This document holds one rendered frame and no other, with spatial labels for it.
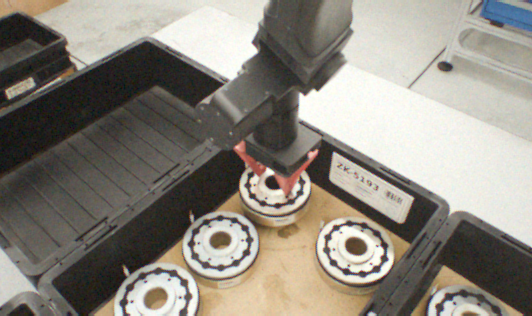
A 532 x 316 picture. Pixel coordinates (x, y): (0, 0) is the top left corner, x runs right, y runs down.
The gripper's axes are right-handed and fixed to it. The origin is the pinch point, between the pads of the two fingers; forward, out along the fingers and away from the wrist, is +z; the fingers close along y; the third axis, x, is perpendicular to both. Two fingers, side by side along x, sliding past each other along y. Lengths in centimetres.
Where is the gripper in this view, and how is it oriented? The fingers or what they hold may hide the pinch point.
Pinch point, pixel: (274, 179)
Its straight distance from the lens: 61.8
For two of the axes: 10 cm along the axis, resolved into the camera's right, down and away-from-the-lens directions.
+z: 0.1, 6.8, 7.4
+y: 7.6, 4.8, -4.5
